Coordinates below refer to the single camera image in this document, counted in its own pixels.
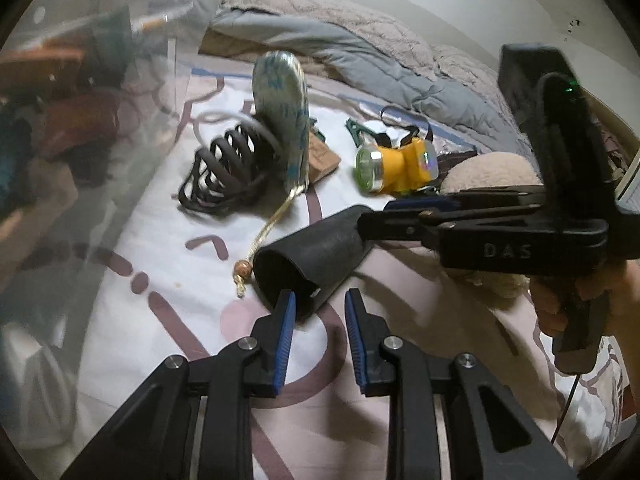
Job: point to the beige fleece hat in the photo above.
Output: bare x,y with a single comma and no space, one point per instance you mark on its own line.
492,172

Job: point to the grey headboard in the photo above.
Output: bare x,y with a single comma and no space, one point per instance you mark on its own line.
450,25

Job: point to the clear plastic storage bin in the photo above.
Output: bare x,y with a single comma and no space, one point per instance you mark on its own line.
60,210

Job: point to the brown fleece blanket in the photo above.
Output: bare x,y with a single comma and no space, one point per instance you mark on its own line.
225,42

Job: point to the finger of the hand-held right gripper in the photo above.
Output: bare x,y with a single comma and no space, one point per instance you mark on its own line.
425,204
395,227

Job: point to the grey duvet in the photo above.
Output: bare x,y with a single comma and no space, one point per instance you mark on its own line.
350,45

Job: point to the beige textured pillow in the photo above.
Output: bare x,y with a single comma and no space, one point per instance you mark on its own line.
300,7
465,67

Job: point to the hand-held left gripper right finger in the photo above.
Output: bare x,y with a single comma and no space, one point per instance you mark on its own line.
355,340

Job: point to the yellow headlamp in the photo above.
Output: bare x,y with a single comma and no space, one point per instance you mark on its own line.
395,162

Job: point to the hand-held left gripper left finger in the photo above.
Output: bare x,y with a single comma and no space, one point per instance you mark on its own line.
285,340

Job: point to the small green clip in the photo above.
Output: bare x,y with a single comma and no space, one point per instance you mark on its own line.
314,128
356,127

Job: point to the person's right hand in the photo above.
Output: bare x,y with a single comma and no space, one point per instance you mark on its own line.
547,305

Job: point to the black foam tube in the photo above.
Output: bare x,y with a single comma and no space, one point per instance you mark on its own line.
310,260

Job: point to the black hair claw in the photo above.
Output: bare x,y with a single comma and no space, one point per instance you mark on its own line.
225,175

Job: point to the carved wooden tag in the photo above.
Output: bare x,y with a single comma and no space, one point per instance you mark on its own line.
322,157

